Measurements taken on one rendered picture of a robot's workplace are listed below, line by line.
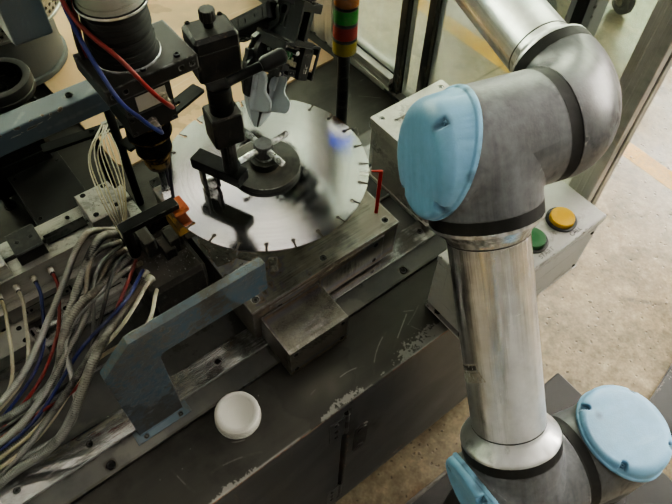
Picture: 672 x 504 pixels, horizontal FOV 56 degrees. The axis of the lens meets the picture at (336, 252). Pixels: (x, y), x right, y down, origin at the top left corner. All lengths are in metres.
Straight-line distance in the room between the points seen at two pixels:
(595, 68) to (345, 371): 0.61
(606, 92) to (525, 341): 0.26
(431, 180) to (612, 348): 1.56
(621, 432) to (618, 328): 1.31
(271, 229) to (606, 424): 0.51
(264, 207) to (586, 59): 0.51
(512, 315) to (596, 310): 1.49
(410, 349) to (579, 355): 1.04
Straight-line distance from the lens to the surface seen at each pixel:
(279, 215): 0.96
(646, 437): 0.86
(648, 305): 2.23
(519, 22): 0.75
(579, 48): 0.70
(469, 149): 0.57
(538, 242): 1.04
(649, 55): 1.01
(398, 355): 1.07
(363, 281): 1.12
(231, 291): 0.85
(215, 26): 0.78
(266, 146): 0.98
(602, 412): 0.84
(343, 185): 1.00
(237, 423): 1.00
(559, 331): 2.07
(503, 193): 0.60
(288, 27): 0.98
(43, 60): 1.57
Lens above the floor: 1.70
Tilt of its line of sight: 54 degrees down
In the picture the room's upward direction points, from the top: 2 degrees clockwise
